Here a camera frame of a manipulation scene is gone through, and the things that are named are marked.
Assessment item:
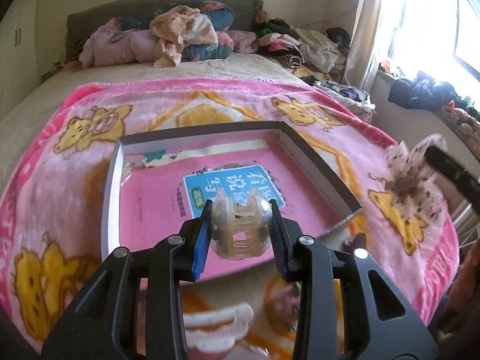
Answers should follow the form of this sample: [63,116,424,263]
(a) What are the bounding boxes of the dark teal floral pillow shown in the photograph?
[182,0,235,62]

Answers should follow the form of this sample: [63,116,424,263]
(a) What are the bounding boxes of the cream window curtain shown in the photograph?
[343,0,382,92]

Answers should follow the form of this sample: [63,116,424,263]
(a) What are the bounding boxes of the dark green bed headboard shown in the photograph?
[65,0,264,62]

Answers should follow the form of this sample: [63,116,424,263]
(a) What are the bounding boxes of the clothes basket by bed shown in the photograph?
[314,80,376,124]

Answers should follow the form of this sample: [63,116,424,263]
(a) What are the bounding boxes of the white claw hair clip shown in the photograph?
[183,302,255,354]

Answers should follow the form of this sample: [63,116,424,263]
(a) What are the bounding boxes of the shallow dark cardboard box tray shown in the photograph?
[101,121,362,257]

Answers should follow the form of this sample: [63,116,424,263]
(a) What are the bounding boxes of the pink folded quilt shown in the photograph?
[79,18,158,69]

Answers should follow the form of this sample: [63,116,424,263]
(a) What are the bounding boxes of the floral beige crumpled cloth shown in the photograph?
[149,6,210,68]

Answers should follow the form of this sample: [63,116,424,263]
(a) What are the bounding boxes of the sparkly beige bow hair clip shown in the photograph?
[384,133,448,228]

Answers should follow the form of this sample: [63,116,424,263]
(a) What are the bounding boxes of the dark clothes on windowsill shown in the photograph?
[388,71,479,120]

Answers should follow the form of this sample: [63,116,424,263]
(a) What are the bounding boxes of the pink book with blue label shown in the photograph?
[119,139,343,282]

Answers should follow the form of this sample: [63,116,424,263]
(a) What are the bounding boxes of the pile of mixed clothes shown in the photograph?
[254,10,351,82]

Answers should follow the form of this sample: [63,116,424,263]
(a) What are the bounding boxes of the pearl beige claw hair clip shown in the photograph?
[211,189,272,261]

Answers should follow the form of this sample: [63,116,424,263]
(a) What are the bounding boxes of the pink bear print blanket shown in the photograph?
[1,78,459,348]

